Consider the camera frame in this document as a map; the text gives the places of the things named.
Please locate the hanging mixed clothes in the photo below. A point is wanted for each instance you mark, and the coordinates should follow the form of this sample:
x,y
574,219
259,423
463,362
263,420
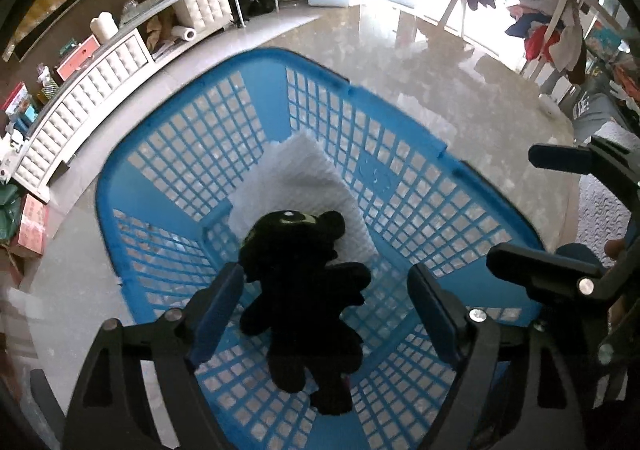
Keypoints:
x,y
550,29

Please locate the pink printed cardboard box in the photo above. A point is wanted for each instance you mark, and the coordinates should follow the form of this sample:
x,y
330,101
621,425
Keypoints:
x,y
31,227

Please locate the white knitted cloth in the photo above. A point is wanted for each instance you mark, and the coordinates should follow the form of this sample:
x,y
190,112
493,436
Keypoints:
x,y
600,220

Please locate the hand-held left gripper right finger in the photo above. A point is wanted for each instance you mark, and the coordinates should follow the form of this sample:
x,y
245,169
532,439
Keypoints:
x,y
432,317

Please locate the blue plastic laundry basket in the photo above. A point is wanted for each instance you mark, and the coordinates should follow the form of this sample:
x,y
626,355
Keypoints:
x,y
320,67

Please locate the white tufted low cabinet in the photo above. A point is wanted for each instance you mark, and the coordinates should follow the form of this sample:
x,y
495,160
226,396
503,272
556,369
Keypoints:
x,y
100,79

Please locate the red and white packet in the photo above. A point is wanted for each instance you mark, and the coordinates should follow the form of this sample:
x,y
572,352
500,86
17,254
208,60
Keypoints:
x,y
14,98

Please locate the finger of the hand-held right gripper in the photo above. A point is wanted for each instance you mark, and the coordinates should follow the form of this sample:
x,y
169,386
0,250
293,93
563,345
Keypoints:
x,y
560,157
540,270

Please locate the person's right hand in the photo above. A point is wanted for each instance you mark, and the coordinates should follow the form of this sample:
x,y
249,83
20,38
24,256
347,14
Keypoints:
x,y
615,248

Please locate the black plush toy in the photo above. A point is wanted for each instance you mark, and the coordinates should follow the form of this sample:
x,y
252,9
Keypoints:
x,y
305,310

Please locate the paper towel roll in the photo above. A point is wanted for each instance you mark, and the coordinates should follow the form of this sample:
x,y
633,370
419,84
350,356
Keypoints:
x,y
184,33

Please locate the white textured towel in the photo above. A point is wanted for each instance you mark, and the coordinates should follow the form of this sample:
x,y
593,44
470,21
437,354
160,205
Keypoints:
x,y
300,180

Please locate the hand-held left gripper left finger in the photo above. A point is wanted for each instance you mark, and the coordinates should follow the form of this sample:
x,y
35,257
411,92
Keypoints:
x,y
215,317

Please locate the teal box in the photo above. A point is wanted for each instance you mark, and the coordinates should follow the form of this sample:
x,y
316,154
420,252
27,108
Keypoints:
x,y
26,118

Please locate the green plastic bag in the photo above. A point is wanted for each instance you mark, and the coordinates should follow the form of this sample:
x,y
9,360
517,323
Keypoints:
x,y
9,215

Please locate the cream cylindrical container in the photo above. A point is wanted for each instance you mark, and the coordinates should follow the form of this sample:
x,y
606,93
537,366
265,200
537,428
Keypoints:
x,y
104,27

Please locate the green patterned box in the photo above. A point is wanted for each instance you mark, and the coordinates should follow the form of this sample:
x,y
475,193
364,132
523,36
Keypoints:
x,y
47,85

